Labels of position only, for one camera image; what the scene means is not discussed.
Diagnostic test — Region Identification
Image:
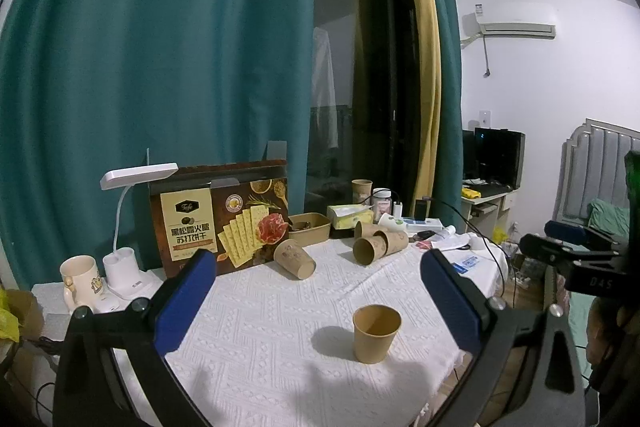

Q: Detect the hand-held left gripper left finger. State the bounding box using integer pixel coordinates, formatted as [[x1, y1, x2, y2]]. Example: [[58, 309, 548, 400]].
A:
[[52, 249, 217, 427]]

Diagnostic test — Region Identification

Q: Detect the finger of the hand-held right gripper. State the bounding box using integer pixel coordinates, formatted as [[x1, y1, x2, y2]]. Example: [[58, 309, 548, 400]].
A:
[[544, 220, 627, 254], [519, 233, 591, 275]]

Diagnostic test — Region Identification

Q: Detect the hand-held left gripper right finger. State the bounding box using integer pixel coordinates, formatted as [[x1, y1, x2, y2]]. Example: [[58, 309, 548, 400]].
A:
[[420, 249, 587, 427]]

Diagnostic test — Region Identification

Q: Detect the brown paper cup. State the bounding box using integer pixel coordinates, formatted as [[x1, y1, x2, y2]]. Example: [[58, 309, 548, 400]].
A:
[[273, 238, 317, 281], [352, 234, 390, 266], [352, 305, 402, 364], [375, 229, 410, 256], [354, 221, 384, 240], [351, 179, 374, 208]]

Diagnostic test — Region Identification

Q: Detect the white blue packet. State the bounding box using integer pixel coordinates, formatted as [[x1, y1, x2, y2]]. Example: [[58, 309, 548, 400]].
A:
[[447, 254, 484, 276]]

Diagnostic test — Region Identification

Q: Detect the green pillow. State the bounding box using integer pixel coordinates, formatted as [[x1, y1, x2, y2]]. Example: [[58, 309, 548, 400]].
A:
[[587, 199, 632, 239]]

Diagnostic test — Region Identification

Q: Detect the white desk lamp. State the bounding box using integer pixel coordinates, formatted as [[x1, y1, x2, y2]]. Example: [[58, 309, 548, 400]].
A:
[[100, 163, 179, 309]]

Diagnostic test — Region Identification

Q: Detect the white computer desk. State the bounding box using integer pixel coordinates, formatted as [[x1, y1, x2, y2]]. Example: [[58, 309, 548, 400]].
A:
[[460, 184, 522, 239]]

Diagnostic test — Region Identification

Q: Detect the grey padded headboard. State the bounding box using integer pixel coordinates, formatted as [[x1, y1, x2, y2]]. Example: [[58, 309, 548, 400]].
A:
[[552, 118, 640, 229]]

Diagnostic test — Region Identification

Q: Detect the white power strip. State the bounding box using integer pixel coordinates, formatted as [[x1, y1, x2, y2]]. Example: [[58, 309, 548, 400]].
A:
[[402, 217, 444, 231]]

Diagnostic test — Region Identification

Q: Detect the brown cracker box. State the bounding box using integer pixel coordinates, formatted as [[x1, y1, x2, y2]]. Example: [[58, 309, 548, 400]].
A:
[[149, 160, 291, 280]]

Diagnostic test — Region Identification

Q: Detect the black computer monitor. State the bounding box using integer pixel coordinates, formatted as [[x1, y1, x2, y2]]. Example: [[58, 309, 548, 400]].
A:
[[472, 127, 526, 190]]

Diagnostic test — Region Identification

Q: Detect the white lace tablecloth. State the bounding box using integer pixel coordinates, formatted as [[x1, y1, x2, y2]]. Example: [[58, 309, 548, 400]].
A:
[[112, 232, 506, 427]]

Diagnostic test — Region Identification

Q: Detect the white printed mug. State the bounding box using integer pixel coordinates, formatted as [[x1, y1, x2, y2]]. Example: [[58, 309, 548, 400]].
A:
[[60, 255, 109, 311]]

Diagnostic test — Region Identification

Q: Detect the pink label jar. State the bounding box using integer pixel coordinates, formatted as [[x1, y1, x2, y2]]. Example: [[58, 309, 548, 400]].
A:
[[371, 188, 394, 221]]

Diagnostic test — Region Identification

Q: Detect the yellow tissue pack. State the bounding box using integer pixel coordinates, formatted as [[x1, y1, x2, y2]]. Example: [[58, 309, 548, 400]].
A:
[[326, 204, 374, 232]]

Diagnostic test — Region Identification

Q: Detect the brown takeaway container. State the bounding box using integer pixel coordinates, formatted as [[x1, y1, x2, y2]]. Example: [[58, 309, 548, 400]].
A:
[[288, 212, 332, 244]]

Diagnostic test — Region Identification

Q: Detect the yellow plastic bag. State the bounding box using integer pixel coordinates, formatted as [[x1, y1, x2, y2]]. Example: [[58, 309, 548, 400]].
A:
[[0, 289, 22, 344]]

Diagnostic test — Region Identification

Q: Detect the narrow teal curtain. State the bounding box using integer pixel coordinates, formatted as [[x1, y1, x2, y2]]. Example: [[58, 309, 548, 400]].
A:
[[420, 0, 465, 219]]

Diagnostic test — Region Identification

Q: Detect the white air conditioner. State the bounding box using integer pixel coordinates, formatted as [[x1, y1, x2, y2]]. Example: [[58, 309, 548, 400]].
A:
[[462, 4, 557, 40]]

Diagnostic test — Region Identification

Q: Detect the yellow curtain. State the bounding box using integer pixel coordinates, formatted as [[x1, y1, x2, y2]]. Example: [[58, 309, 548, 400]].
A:
[[395, 0, 444, 208]]

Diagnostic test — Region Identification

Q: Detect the sliding glass door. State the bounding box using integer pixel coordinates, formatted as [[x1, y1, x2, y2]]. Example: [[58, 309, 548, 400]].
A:
[[305, 0, 422, 214]]

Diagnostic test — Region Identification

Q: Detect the wide teal curtain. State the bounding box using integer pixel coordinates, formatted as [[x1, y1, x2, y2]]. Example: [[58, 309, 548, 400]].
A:
[[0, 0, 321, 294]]

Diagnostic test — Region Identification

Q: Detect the black cable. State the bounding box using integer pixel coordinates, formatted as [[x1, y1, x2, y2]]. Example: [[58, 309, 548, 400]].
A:
[[422, 196, 507, 299]]

